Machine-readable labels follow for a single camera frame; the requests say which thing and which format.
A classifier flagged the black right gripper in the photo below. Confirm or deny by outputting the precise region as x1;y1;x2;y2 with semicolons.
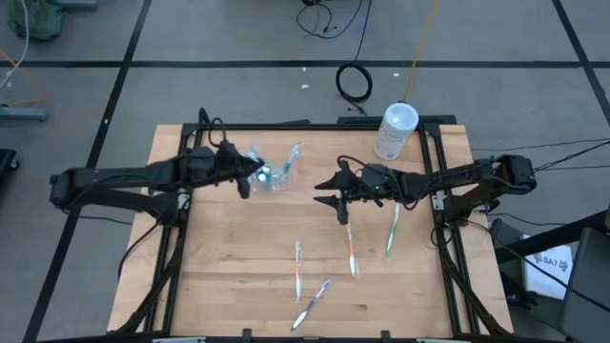
313;159;399;226

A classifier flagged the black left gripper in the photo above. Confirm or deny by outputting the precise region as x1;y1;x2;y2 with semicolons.
183;141;266;199

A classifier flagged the orange toothbrush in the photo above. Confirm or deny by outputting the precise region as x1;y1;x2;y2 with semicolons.
345;221;359;278
294;239;304;302

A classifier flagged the purple toothbrush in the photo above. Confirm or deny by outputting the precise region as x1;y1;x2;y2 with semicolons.
290;278;334;333

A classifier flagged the white wipes canister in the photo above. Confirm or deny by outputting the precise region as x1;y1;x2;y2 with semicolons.
373;101;420;162

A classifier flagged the black stand beam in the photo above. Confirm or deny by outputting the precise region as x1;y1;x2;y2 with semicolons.
495;209;610;264

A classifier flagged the black cart wheel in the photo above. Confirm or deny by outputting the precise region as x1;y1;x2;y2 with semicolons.
0;148;20;175

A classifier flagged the green bag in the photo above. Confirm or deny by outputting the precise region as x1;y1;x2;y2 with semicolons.
7;0;66;42

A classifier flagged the dark grey cabinet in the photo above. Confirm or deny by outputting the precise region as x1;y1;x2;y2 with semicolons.
559;227;610;343

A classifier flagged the black aluminium table frame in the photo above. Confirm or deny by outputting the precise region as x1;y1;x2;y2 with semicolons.
113;108;512;337

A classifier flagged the black coiled floor cable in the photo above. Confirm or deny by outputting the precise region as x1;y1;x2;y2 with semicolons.
335;0;376;118

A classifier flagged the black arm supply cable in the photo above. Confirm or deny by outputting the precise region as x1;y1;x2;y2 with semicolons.
116;221;161;283

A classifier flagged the black loose floor cable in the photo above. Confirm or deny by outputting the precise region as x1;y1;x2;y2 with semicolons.
295;0;368;42

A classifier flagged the hanging yellow cable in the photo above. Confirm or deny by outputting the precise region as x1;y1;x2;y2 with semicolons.
403;0;442;104

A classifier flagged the black power cable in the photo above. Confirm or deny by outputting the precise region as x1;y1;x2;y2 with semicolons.
533;152;610;173
471;137;610;152

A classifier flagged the white cable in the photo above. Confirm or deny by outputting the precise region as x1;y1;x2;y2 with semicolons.
0;0;31;91

